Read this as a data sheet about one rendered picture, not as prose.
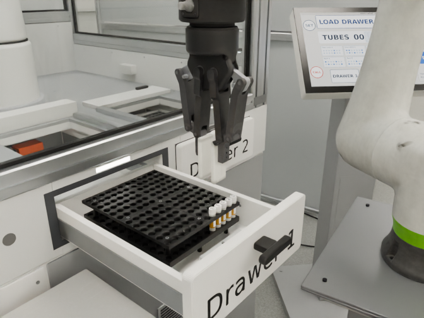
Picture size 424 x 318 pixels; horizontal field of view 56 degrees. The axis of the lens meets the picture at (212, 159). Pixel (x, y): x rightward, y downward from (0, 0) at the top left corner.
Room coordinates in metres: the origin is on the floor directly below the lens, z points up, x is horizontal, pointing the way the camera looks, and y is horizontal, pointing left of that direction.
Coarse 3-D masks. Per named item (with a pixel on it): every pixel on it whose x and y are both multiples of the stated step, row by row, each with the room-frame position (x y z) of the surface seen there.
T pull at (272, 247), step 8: (264, 240) 0.49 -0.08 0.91; (272, 240) 0.49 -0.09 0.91; (280, 240) 0.49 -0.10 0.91; (288, 240) 0.50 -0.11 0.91; (256, 248) 0.48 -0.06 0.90; (264, 248) 0.48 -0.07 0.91; (272, 248) 0.47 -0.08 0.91; (280, 248) 0.48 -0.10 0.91; (264, 256) 0.46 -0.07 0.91; (272, 256) 0.46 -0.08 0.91; (264, 264) 0.45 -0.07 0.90
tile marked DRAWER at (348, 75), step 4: (332, 72) 1.26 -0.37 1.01; (336, 72) 1.26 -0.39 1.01; (340, 72) 1.26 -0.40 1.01; (344, 72) 1.26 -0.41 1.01; (348, 72) 1.26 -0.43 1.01; (352, 72) 1.26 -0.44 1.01; (356, 72) 1.27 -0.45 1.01; (332, 76) 1.25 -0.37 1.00; (336, 76) 1.25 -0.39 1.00; (340, 76) 1.25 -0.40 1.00; (344, 76) 1.25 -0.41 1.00; (348, 76) 1.25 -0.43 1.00; (352, 76) 1.25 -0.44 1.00; (356, 76) 1.26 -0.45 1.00; (332, 80) 1.24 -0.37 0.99; (336, 80) 1.24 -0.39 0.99; (340, 80) 1.24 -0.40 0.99; (344, 80) 1.24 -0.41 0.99; (348, 80) 1.24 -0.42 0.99; (352, 80) 1.25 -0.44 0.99
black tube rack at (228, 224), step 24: (120, 192) 0.67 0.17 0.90; (144, 192) 0.68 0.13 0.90; (168, 192) 0.67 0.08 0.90; (192, 192) 0.67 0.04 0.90; (96, 216) 0.63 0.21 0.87; (120, 216) 0.58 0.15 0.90; (144, 216) 0.58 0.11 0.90; (168, 216) 0.64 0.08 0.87; (192, 216) 0.58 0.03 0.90; (144, 240) 0.55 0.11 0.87; (192, 240) 0.56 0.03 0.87; (168, 264) 0.50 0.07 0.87
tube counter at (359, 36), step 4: (352, 32) 1.36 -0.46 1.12; (356, 32) 1.36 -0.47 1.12; (360, 32) 1.36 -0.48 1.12; (364, 32) 1.36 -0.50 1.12; (368, 32) 1.36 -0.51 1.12; (356, 36) 1.35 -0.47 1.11; (360, 36) 1.35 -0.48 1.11; (364, 36) 1.35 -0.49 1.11; (368, 36) 1.35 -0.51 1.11; (356, 40) 1.34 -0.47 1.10; (360, 40) 1.34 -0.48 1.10; (364, 40) 1.34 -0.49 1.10; (368, 40) 1.34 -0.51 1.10
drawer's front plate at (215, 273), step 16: (272, 208) 0.56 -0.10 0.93; (288, 208) 0.57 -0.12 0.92; (256, 224) 0.51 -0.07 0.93; (272, 224) 0.53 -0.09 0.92; (288, 224) 0.57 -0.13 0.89; (240, 240) 0.47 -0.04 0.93; (256, 240) 0.50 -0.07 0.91; (208, 256) 0.43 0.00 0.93; (224, 256) 0.44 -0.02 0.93; (240, 256) 0.47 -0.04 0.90; (256, 256) 0.50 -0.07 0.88; (288, 256) 0.58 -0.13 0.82; (192, 272) 0.40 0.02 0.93; (208, 272) 0.41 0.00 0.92; (224, 272) 0.44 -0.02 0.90; (240, 272) 0.47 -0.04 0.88; (272, 272) 0.54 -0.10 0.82; (192, 288) 0.39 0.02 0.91; (208, 288) 0.41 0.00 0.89; (224, 288) 0.44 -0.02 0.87; (240, 288) 0.47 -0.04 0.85; (192, 304) 0.39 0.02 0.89; (224, 304) 0.44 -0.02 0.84
